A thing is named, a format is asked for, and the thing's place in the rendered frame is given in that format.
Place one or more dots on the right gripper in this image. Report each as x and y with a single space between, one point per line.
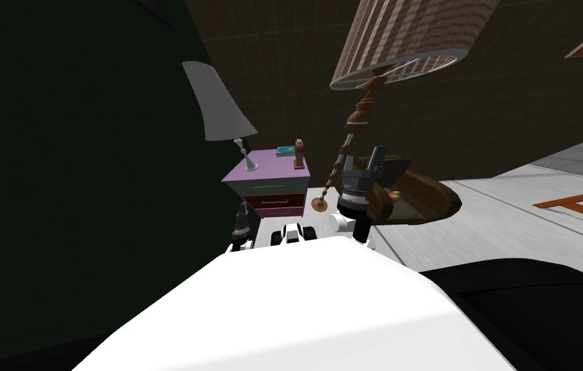
357 181

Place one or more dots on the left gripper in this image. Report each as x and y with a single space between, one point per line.
242 210

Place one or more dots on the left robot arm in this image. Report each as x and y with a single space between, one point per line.
241 234

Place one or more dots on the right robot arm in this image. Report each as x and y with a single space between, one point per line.
538 314

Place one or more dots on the purple nightstand with drawers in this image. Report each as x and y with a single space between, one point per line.
270 167

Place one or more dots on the brown rounded wooden furniture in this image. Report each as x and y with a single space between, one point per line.
425 198

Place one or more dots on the teal book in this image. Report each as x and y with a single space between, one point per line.
285 151

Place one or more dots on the red upright ornament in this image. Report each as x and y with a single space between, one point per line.
299 153

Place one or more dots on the grey table lamp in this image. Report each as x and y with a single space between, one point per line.
216 105

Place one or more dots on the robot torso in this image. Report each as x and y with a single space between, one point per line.
296 309

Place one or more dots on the brown striped shade floor lamp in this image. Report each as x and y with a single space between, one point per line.
404 36

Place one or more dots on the orange wooden frame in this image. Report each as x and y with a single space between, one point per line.
580 205

